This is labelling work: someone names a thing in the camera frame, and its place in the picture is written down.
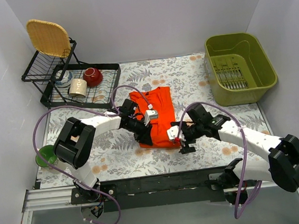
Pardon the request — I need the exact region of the dark red bowl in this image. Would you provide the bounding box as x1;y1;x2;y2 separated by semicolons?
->
83;67;103;87

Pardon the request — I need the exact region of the floral patterned table cloth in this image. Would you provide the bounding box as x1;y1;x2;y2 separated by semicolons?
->
36;53;270;189

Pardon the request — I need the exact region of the orange t shirt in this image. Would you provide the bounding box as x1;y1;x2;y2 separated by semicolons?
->
139;86;180;149

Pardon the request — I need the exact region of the woven yellow rattan tray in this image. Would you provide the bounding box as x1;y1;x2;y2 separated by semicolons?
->
26;19;71;58

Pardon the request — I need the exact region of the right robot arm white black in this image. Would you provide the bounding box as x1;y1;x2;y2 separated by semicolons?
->
167;102;299;192

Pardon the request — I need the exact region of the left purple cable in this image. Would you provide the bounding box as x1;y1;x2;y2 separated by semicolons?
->
28;82;165;224

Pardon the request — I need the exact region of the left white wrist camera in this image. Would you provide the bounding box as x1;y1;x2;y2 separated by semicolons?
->
143;110;158;125

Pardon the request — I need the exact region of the olive green plastic tub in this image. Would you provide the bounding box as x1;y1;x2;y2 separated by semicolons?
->
204;33;278;106

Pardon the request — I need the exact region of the aluminium rail frame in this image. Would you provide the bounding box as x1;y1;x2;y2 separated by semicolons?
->
22;182;299;224

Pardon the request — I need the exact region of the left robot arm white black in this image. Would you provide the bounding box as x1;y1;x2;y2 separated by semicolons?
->
53;99;152;202

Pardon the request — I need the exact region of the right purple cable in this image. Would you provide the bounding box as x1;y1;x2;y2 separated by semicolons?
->
170;96;266;224

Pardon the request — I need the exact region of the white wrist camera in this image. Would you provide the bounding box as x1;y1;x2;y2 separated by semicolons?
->
167;125;185;141
143;110;158;125

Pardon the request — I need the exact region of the purple cable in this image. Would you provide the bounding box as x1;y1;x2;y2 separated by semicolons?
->
170;96;266;224
28;82;165;224

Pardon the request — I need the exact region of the green cup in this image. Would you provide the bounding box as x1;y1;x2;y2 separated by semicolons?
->
35;145;57;168

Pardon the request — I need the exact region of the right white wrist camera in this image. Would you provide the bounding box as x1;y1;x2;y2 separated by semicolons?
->
167;125;185;141

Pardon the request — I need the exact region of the black mounting base plate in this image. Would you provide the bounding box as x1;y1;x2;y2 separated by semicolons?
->
71;167;237;212

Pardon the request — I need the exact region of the blue white patterned bowl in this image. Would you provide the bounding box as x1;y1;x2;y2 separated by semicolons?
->
55;70;74;88

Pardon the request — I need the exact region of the cream ceramic mug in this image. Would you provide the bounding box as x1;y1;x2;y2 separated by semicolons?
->
68;78;87;98

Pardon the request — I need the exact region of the black wire dish rack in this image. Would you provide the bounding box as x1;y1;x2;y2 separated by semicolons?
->
21;39;121;109

